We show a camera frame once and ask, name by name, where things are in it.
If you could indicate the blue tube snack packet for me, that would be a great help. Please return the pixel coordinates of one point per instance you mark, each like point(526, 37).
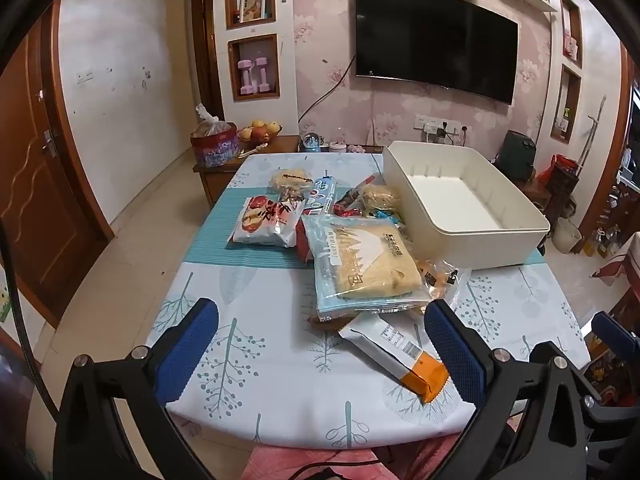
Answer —
point(322, 192)

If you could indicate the pink cloth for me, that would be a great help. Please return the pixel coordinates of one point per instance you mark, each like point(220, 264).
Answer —
point(280, 460)

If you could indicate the wall socket strip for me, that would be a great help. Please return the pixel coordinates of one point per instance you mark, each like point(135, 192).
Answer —
point(435, 122)

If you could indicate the dark red snack packet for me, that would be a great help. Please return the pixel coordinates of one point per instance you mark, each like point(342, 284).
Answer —
point(350, 199)

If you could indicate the dark green air fryer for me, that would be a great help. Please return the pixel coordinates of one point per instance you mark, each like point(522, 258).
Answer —
point(519, 155)

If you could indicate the white orange snack bar packet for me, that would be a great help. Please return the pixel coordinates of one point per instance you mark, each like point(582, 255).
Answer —
point(395, 350)

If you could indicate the picture frame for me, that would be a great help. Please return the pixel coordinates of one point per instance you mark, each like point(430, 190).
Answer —
point(251, 6)

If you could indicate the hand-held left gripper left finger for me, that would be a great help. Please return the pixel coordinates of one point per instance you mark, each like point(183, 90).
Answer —
point(187, 350)

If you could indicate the pink dumbbell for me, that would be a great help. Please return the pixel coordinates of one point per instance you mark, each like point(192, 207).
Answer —
point(262, 75)
point(245, 77)

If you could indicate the tree print tablecloth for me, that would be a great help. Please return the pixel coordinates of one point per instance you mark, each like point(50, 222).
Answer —
point(280, 360)

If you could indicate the white plastic storage box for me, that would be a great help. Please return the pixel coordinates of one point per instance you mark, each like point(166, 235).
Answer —
point(450, 200)

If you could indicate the red apple print snack bag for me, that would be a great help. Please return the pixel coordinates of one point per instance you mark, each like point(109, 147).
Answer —
point(260, 220)

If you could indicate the white lidded jar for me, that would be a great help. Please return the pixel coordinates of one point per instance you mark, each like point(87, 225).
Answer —
point(336, 147)

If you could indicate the teal ribbed placemat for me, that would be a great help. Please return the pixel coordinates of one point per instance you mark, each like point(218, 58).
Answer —
point(220, 240)

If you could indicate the red basket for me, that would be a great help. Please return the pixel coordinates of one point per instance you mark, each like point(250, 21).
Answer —
point(560, 175)

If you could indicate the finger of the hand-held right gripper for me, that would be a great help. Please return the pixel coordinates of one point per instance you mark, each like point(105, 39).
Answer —
point(615, 414)
point(617, 340)

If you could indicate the white bucket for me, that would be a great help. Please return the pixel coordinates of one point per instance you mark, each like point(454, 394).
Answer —
point(567, 235)

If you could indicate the blue snow globe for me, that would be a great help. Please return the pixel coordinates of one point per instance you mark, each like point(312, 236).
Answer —
point(310, 144)

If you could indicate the flat screen television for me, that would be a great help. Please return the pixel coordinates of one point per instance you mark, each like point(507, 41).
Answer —
point(430, 40)

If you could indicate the wooden door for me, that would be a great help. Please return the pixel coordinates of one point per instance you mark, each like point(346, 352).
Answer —
point(40, 200)

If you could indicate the clear pastry packet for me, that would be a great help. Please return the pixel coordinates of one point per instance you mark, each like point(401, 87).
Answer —
point(382, 199)
point(290, 180)

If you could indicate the wooden low cabinet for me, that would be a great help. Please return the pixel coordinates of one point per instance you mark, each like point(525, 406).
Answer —
point(215, 180)

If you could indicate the clear orange snack packet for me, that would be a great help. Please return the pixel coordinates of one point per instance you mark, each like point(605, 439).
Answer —
point(440, 280)

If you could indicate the fruit bowl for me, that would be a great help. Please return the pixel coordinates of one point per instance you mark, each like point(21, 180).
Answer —
point(257, 132)

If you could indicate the white spoon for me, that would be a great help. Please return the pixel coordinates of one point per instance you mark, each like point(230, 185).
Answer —
point(252, 150)

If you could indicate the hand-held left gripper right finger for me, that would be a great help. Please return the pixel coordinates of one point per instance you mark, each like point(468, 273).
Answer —
point(452, 355)

